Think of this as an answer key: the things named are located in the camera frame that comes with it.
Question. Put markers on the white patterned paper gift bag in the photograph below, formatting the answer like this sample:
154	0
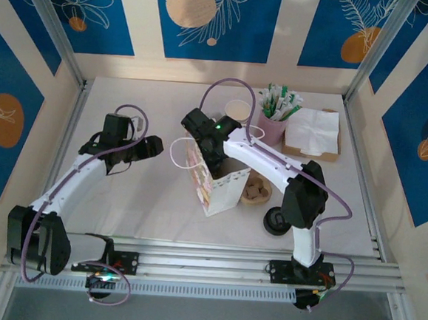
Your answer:
222	196

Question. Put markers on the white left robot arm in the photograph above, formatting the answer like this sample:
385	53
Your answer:
71	180

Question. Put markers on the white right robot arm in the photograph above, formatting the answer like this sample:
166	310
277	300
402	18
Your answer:
266	160

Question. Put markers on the stack of white paper cups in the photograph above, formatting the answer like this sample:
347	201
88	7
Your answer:
238	110

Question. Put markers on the pink cylindrical holder cup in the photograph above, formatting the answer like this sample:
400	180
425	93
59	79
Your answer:
272	132

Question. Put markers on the brown cookie piece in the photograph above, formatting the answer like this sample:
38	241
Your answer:
260	188
251	189
250	197
259	197

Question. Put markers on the bundle of white green sachets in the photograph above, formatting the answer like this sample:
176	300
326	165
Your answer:
278	102

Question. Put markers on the round wooden bowl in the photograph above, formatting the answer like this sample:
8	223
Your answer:
266	199

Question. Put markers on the stack of white napkins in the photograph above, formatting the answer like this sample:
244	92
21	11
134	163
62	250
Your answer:
312	130

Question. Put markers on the white napkins in tray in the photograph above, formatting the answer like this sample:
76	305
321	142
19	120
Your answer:
310	156

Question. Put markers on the aluminium table side rail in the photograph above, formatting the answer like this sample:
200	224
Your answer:
65	137
362	160

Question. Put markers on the aluminium frame post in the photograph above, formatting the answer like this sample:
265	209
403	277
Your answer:
57	32
389	51

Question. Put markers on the aluminium mounting rail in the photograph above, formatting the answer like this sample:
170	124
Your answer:
198	260

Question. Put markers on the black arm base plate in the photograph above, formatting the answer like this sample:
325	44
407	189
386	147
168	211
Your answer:
126	262
283	273

